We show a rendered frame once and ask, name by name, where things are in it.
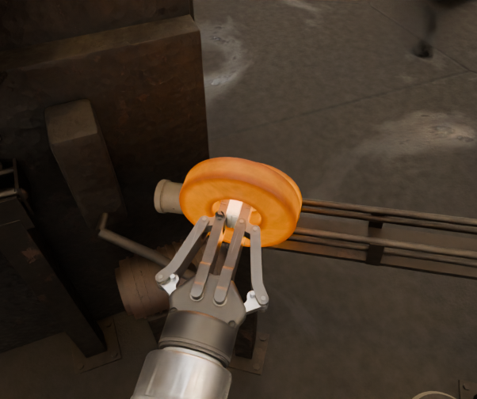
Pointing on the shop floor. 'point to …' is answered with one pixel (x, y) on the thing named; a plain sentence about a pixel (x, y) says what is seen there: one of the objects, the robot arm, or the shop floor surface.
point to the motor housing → (137, 289)
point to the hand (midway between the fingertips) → (238, 199)
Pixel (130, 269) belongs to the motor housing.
